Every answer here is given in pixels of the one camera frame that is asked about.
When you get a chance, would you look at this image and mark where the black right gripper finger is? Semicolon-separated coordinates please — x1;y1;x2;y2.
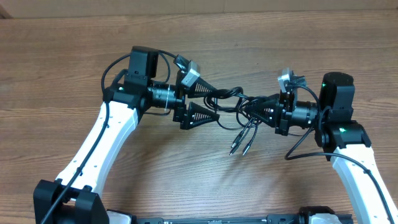
259;93;280;105
244;102;280;128

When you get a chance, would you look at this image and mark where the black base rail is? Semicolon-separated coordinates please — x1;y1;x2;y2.
105;205;354;224

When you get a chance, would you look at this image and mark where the black USB cable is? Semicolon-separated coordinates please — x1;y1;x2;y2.
203;86;280;156

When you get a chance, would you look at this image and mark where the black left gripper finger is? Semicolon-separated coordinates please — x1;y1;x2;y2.
180;102;220;130
187;78;216;98

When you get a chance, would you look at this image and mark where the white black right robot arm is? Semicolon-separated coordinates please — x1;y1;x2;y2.
244;69;397;223

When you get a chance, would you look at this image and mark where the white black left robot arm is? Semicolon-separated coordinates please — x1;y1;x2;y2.
34;46;219;224

